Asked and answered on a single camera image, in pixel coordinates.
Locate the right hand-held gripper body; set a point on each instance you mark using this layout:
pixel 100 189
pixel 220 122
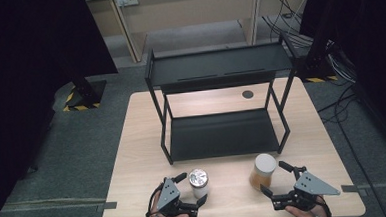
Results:
pixel 313 185

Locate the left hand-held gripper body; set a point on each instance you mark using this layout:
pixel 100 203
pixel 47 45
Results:
pixel 168 193

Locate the glass jar with silver lid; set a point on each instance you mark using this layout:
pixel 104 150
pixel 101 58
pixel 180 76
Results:
pixel 198 178

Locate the amber jar with white lid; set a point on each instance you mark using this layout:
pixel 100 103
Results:
pixel 265 163

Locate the black metal two-tier rack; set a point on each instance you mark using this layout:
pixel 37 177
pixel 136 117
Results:
pixel 222 133

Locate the grey floor tape patch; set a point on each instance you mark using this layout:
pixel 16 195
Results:
pixel 107 205
pixel 352 189

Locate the dark round table grommet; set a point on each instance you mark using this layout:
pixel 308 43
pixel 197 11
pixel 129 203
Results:
pixel 248 94

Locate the black stand base hazard stripes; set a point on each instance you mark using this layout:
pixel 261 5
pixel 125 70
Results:
pixel 315 69
pixel 86 94

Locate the light wooden desk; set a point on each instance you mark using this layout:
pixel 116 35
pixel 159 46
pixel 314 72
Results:
pixel 189 17

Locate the black curtain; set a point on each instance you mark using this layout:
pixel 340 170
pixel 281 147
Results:
pixel 28 63
pixel 377 28

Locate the white wall socket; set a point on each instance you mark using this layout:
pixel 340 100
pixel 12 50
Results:
pixel 127 1

